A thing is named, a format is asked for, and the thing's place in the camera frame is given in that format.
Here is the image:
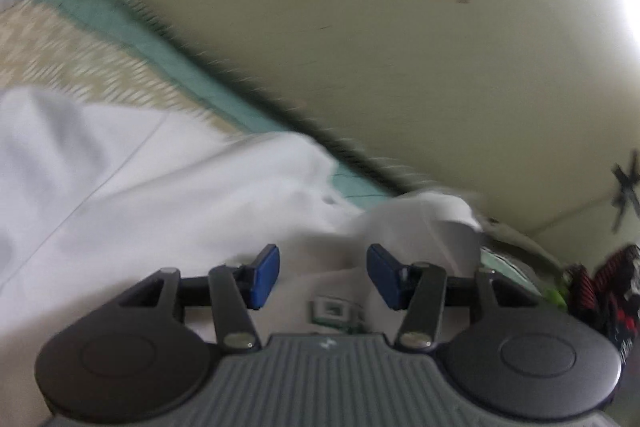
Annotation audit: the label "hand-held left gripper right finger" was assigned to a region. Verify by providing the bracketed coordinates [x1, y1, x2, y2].
[366, 244, 541, 353]

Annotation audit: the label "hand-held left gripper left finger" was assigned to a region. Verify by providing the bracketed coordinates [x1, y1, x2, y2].
[117, 244, 280, 354]

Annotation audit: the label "white shirt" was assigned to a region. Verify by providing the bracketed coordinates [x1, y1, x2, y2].
[0, 87, 485, 344]

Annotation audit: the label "red and black clothes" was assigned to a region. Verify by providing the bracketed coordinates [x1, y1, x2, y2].
[565, 244, 640, 363]

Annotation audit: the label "ceiling fan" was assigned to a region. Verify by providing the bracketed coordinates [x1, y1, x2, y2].
[610, 152, 640, 233]

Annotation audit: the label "beige patterned bed sheet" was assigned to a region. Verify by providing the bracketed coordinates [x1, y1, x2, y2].
[0, 0, 556, 308]

